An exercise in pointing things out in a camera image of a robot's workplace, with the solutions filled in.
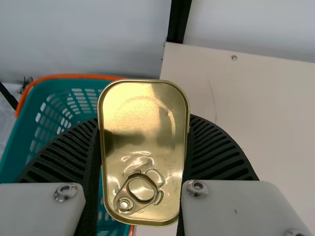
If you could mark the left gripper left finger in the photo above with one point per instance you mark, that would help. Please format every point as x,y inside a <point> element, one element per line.
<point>56,157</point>

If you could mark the gold rectangular tin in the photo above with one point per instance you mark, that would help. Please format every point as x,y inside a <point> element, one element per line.
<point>144,137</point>

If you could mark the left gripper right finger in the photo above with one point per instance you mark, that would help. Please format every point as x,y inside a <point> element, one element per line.
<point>216,152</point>

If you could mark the black post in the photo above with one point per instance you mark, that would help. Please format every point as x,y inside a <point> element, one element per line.
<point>178,19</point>

